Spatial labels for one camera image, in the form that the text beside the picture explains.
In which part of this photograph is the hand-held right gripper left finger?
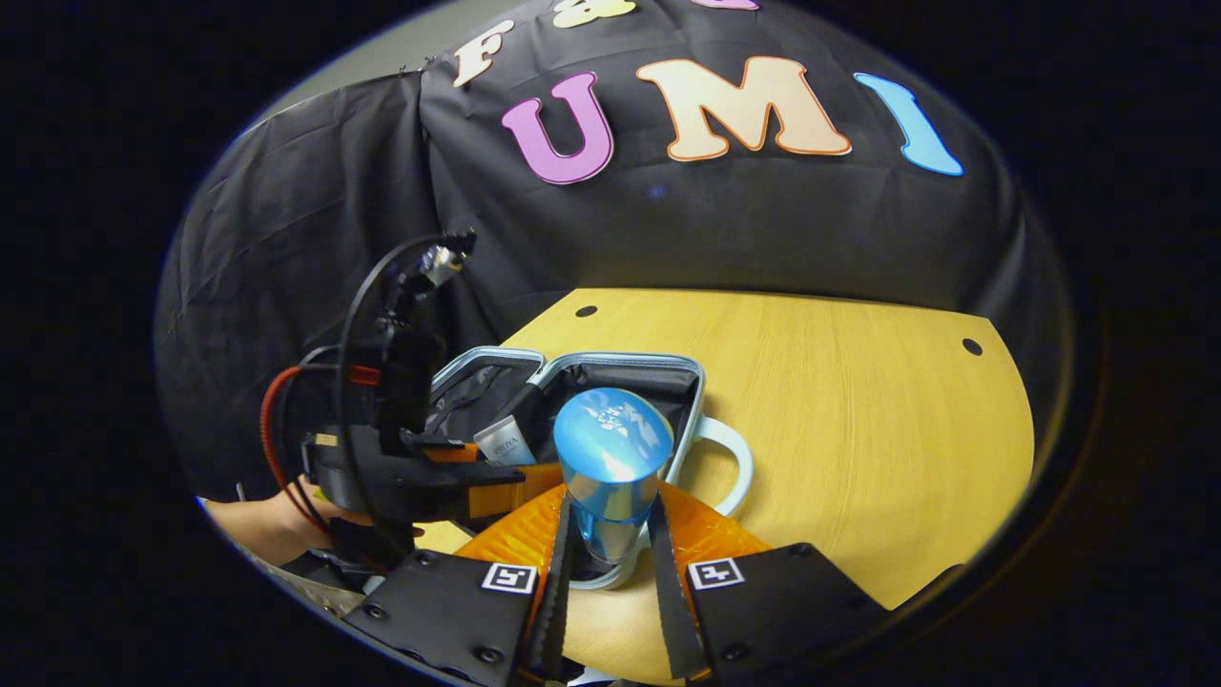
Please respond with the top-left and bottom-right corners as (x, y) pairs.
(341, 482), (575, 687)

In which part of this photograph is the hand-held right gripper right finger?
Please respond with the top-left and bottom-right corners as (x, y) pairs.
(647, 480), (896, 684)

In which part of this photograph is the white skin care tube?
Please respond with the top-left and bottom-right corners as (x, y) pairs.
(472, 417), (537, 468)

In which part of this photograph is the blue skin care bottle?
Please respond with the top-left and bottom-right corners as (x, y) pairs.
(551, 386), (675, 566)

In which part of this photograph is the black backdrop cloth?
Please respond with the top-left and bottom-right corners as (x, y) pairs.
(155, 0), (1074, 497)

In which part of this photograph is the black cable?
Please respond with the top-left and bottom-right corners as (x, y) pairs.
(336, 234), (454, 550)

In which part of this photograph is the red cable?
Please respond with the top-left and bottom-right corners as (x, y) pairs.
(258, 364), (383, 535)

